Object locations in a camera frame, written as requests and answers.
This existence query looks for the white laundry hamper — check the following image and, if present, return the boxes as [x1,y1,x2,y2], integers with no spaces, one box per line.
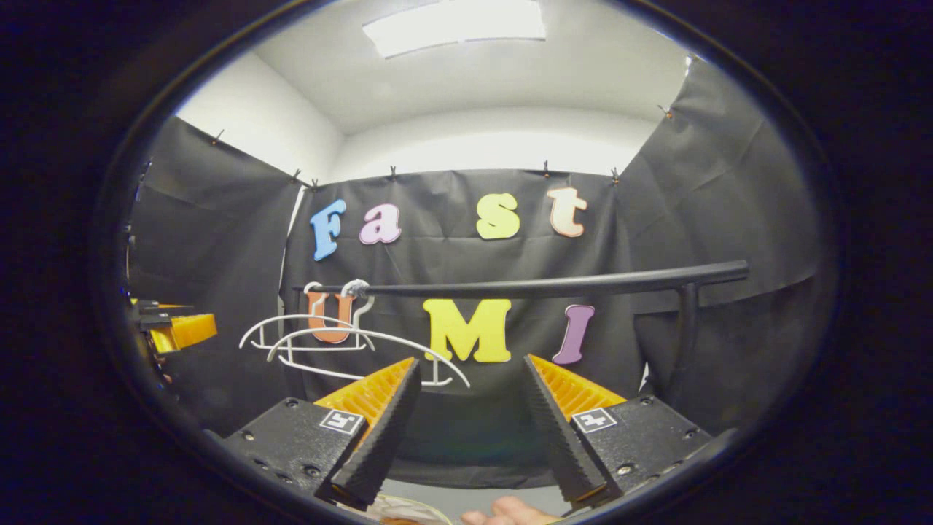
[363,493,454,525]

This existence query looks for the row of small backdrop clips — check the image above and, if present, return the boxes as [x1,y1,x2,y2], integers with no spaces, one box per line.
[211,106,674,189]

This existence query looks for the dark metal stand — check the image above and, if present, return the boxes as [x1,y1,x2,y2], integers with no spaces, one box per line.
[124,157,154,296]

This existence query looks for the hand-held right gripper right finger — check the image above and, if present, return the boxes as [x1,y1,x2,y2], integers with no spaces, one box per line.
[522,354,715,510]

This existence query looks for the black backdrop cloth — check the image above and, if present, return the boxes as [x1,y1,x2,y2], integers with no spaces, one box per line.
[128,57,824,489]

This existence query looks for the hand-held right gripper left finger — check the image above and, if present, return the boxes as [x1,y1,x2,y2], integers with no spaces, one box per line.
[219,356,423,511]

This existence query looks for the white plastic hanger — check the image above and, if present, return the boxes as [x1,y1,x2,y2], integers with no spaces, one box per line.
[238,281,377,354]
[265,279,472,389]

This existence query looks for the black clothes rack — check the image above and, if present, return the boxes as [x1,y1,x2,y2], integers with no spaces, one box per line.
[294,260,751,413]

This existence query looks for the ceiling light panel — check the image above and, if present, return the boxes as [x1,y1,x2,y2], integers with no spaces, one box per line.
[362,0,547,60]

